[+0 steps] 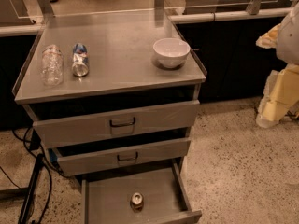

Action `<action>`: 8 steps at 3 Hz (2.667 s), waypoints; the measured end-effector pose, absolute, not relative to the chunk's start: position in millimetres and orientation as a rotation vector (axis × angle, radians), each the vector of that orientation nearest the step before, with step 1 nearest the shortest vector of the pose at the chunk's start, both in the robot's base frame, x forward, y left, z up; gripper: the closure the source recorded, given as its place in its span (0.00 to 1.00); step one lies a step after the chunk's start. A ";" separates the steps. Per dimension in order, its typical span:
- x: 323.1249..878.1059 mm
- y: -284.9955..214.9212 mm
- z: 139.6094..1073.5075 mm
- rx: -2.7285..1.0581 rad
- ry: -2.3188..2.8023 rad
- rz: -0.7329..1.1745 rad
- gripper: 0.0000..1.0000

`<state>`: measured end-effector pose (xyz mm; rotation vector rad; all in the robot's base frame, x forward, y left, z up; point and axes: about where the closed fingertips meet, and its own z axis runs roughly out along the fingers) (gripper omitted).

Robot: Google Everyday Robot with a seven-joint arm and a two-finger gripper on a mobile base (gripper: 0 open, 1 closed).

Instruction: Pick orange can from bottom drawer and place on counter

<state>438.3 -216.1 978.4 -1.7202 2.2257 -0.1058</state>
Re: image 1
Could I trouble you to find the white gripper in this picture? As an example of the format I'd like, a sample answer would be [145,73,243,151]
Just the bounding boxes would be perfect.
[256,24,299,128]

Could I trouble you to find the blue crushed soda can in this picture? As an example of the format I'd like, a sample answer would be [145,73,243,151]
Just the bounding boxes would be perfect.
[71,43,89,77]

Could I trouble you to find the clear acrylic panel left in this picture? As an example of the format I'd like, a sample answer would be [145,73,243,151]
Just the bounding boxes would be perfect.
[0,0,43,27]

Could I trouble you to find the black metal stand leg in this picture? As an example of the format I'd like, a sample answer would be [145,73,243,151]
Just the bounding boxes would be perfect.
[0,154,43,224]

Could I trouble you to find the top grey drawer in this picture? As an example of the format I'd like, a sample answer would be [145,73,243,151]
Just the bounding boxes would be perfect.
[34,100,199,148]

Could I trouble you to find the black floor cable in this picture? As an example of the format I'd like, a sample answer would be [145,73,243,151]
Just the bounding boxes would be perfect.
[0,126,68,224]

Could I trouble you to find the middle grey drawer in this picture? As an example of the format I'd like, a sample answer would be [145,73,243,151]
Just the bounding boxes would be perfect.
[58,138,191,175]

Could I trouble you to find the orange soda can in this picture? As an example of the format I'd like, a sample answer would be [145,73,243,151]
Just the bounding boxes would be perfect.
[130,192,144,212]

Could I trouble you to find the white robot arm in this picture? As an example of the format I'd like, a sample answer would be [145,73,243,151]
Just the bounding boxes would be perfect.
[256,4,299,128]

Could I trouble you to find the white ceramic bowl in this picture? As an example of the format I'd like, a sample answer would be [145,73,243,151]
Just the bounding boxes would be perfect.
[153,38,191,68]

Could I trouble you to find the grey metal drawer cabinet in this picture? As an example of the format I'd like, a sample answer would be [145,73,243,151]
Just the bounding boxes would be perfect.
[11,8,208,224]

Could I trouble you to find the bottom grey drawer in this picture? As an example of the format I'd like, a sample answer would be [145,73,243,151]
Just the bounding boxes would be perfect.
[81,160,202,224]

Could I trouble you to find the clear plastic bottle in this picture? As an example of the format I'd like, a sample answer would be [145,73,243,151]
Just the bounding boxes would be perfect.
[40,44,64,86]

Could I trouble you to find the white horizontal rail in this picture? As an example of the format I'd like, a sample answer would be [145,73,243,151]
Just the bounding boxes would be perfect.
[168,7,292,24]

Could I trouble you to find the grey drawer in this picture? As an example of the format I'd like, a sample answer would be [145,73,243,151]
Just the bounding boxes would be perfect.
[81,160,202,224]
[34,100,199,148]
[58,138,191,175]

